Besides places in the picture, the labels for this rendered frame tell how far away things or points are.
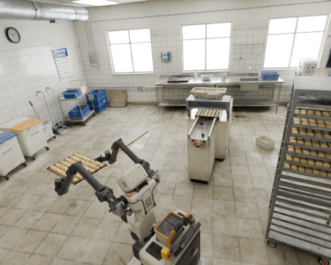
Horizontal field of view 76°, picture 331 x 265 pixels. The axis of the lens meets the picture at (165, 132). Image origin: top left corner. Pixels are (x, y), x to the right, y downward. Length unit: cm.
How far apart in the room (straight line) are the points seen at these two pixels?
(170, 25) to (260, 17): 237
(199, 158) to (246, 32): 431
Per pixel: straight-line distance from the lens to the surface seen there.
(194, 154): 329
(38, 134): 527
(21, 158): 504
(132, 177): 172
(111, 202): 174
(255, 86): 634
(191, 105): 380
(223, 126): 377
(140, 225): 200
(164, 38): 682
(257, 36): 676
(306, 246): 295
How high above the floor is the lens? 231
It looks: 26 degrees down
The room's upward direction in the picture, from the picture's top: 4 degrees counter-clockwise
